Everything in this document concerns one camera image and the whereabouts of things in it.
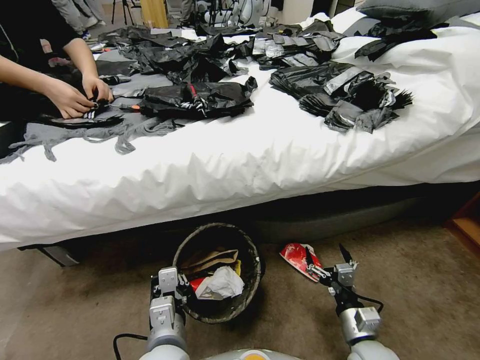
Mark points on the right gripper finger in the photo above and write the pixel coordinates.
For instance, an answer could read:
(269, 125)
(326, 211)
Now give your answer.
(346, 255)
(314, 270)

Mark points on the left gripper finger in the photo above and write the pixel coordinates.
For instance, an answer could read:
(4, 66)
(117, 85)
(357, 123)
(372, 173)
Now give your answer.
(183, 279)
(154, 281)

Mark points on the black striped bag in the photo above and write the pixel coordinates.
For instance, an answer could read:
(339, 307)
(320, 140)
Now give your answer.
(98, 103)

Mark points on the person's right forearm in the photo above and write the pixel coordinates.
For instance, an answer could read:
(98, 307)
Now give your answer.
(22, 73)

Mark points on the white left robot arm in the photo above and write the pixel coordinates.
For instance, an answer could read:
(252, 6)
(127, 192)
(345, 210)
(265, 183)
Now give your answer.
(165, 337)

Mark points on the person's left forearm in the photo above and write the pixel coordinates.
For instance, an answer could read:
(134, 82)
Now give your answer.
(80, 56)

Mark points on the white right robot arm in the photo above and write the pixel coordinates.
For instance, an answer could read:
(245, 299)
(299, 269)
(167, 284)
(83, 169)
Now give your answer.
(363, 330)

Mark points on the dark round trash bin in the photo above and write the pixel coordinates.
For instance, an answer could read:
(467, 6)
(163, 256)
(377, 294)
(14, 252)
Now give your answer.
(221, 307)

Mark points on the small red packet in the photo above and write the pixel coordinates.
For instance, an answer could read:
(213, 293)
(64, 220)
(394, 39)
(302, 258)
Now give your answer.
(195, 285)

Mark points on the red crumpled snack wrapper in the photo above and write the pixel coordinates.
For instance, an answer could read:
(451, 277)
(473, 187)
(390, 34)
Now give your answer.
(294, 257)

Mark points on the brown paper bag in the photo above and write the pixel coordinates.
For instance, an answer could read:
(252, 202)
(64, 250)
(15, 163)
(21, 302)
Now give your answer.
(213, 258)

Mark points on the dark bed base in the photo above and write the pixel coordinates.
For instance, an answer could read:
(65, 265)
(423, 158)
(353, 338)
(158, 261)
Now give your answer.
(337, 219)

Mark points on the white crumpled paper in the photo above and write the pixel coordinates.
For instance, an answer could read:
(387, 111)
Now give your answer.
(221, 283)

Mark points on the yellow scrap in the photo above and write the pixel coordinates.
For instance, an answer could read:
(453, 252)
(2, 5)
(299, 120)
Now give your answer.
(237, 267)

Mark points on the white robot front shell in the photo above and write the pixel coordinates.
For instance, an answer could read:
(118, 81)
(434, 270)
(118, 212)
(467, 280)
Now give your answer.
(251, 354)

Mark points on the wooden furniture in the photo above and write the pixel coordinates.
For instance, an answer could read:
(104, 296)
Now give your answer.
(467, 221)

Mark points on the white bed duvet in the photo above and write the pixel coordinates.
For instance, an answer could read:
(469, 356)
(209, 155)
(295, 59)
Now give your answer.
(243, 161)

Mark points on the grey fringed cloth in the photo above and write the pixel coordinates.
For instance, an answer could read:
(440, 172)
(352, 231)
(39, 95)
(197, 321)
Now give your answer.
(123, 133)

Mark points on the large stack of black bags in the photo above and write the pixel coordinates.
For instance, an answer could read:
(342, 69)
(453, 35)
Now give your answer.
(337, 93)

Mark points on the flat black bag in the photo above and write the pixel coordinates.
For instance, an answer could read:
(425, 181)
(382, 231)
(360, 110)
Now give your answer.
(86, 120)

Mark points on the black bag pile with red mark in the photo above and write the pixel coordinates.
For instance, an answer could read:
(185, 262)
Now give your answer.
(210, 99)

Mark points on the loose black bags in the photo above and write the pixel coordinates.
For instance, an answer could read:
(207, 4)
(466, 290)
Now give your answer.
(397, 41)

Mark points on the folded black bags silver bands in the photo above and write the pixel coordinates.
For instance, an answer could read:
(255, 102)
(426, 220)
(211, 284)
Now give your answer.
(292, 41)

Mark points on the crumpled black bag heap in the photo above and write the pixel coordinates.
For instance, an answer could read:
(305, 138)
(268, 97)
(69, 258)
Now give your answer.
(176, 56)

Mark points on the grey pillow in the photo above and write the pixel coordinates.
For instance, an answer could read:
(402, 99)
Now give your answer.
(420, 10)

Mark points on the wooden board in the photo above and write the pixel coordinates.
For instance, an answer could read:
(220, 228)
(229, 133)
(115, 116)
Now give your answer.
(154, 13)

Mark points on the black tripod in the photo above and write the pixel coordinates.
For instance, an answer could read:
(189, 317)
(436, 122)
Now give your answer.
(125, 11)

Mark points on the person standing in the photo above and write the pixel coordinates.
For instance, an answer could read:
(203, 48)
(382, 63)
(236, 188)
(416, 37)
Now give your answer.
(77, 15)

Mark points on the person's torso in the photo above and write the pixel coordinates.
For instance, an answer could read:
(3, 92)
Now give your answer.
(30, 26)

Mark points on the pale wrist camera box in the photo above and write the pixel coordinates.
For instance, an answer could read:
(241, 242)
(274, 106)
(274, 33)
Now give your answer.
(168, 279)
(345, 275)

